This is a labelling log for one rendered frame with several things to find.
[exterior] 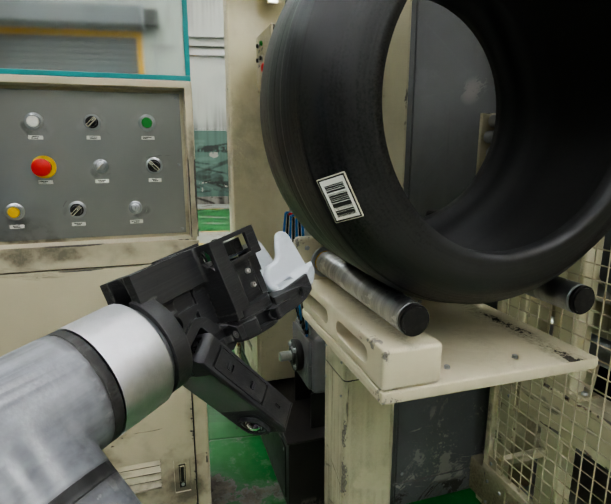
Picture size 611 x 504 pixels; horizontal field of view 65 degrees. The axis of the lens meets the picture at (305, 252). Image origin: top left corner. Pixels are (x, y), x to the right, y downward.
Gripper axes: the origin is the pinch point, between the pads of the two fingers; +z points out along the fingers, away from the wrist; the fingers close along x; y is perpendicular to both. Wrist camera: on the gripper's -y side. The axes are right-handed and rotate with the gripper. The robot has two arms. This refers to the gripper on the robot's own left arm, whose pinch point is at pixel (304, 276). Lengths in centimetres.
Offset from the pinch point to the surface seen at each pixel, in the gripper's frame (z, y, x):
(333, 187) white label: 12.1, 7.0, 0.4
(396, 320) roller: 15.4, -12.1, 0.3
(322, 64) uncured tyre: 12.8, 20.4, -3.4
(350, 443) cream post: 40, -49, 36
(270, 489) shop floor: 59, -82, 92
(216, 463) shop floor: 60, -74, 115
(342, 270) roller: 29.3, -7.3, 14.5
